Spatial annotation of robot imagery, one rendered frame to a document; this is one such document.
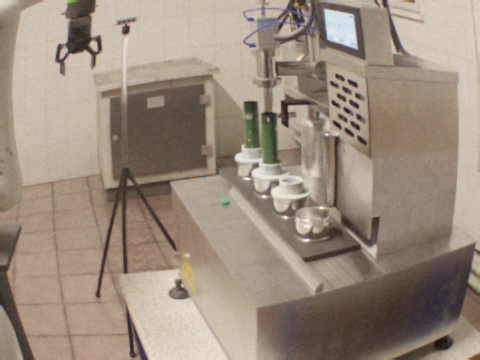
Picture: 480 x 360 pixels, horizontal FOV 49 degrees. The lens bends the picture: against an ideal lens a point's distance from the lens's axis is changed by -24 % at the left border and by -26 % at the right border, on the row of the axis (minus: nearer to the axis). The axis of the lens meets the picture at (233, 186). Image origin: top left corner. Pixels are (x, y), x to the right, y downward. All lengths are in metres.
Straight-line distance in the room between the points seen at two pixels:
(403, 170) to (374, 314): 0.25
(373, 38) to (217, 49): 3.95
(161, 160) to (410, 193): 3.27
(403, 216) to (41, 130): 3.97
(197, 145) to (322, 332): 3.32
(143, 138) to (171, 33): 0.99
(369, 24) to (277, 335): 0.52
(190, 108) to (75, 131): 1.06
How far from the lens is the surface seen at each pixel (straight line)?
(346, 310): 1.02
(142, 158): 4.21
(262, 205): 1.28
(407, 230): 1.10
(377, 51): 0.97
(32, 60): 4.71
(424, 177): 1.08
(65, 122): 4.79
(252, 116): 1.38
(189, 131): 4.23
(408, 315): 1.12
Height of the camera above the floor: 1.50
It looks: 20 degrees down
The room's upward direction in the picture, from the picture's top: 2 degrees counter-clockwise
